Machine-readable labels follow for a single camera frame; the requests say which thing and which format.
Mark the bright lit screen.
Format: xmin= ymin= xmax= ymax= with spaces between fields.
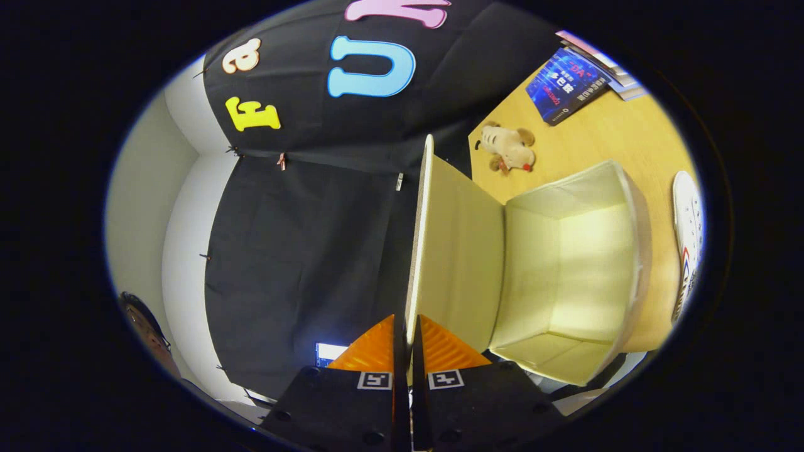
xmin=315 ymin=342 xmax=349 ymax=368

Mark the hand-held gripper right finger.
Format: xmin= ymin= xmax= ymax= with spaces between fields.
xmin=411 ymin=314 xmax=567 ymax=452

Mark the white book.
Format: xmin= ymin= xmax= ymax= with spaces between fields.
xmin=590 ymin=53 xmax=638 ymax=89

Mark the beige fabric storage box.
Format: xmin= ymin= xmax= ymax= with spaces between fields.
xmin=405 ymin=134 xmax=654 ymax=387

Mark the dark blue book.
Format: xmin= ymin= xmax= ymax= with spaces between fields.
xmin=525 ymin=47 xmax=611 ymax=126

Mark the black backdrop cloth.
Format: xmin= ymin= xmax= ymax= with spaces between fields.
xmin=202 ymin=0 xmax=563 ymax=399

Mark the light blue cover book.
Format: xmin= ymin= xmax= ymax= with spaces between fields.
xmin=606 ymin=69 xmax=648 ymax=101

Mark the brown plush toy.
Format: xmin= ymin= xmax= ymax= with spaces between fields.
xmin=474 ymin=121 xmax=536 ymax=175

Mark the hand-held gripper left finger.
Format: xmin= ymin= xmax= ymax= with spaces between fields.
xmin=259 ymin=314 xmax=413 ymax=452

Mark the person's head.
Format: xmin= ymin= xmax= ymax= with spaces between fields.
xmin=118 ymin=291 xmax=183 ymax=377

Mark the pink cover book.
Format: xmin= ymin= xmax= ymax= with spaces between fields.
xmin=556 ymin=30 xmax=629 ymax=79

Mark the white striped canvas shoe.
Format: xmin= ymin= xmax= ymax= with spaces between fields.
xmin=671 ymin=171 xmax=704 ymax=324

